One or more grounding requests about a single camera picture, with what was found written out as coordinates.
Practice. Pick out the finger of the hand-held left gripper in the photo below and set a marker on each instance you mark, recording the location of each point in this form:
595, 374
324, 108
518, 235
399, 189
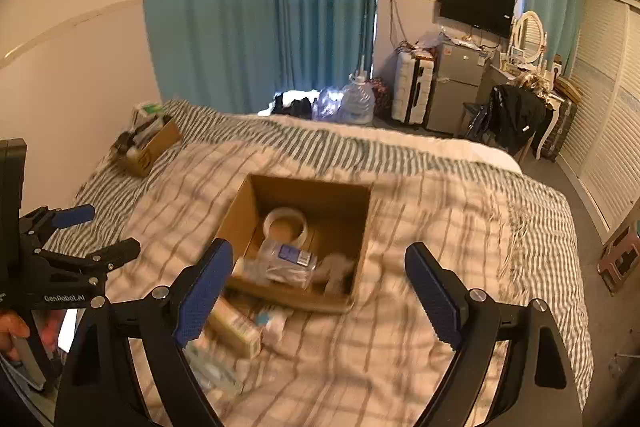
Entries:
74, 215
117, 252

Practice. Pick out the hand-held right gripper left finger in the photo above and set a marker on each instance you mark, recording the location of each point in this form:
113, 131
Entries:
202, 299

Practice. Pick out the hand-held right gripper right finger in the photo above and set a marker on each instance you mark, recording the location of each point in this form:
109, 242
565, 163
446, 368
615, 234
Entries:
434, 302

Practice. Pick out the large cardboard box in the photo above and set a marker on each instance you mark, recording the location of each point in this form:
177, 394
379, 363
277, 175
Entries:
310, 202

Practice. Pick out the person's left hand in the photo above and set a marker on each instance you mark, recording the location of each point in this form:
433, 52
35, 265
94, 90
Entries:
12, 331

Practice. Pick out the beige long carton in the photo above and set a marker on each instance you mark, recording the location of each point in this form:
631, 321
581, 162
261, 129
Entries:
235, 324

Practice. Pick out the clear plastic package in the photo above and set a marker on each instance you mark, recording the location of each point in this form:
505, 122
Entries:
212, 372

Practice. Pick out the black item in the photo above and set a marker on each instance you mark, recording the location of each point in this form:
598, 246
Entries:
125, 143

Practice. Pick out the clear bag with blue label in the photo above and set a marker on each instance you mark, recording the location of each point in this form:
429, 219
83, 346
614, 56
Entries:
287, 269

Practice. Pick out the small cardboard box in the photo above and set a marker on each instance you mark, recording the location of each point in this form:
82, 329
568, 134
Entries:
150, 153

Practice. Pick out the white crumpled plastic wrap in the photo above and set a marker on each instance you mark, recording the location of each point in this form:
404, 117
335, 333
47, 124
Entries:
335, 268

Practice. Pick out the clear tape roll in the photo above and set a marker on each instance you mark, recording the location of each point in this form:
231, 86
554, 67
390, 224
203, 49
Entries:
302, 232

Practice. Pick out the beige checked blanket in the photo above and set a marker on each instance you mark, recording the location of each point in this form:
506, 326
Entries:
325, 357

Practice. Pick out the white green packet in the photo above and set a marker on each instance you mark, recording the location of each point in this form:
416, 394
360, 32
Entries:
150, 110

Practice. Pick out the striped bed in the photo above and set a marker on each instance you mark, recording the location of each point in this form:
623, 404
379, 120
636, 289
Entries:
350, 142

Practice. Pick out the small stool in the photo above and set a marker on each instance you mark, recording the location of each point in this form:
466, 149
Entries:
620, 257

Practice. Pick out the black jacket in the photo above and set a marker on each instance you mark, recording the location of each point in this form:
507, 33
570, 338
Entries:
517, 117

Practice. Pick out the silver mini fridge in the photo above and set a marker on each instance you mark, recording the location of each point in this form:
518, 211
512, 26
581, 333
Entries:
455, 92

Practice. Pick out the floral bag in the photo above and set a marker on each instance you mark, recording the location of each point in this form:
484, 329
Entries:
382, 97

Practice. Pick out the large water jug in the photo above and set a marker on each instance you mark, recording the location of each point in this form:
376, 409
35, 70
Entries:
357, 104

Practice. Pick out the dark clothes pile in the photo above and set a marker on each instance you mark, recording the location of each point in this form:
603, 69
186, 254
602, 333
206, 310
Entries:
292, 106

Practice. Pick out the white suitcase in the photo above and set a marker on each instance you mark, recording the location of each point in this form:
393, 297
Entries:
412, 89

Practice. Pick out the plaid suitcase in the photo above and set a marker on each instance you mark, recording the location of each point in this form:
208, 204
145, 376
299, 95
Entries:
562, 129

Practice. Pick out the clear plastic bag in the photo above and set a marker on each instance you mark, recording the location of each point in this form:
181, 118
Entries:
327, 104

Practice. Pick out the wide teal curtain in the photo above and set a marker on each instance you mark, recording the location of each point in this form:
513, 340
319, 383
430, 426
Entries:
210, 7

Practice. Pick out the white louvered wardrobe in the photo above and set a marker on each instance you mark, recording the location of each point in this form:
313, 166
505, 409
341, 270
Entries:
600, 107

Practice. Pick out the white oval mirror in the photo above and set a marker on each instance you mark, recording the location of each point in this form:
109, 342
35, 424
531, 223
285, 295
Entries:
530, 34

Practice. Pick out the black wall television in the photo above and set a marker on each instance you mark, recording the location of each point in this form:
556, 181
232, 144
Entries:
475, 4

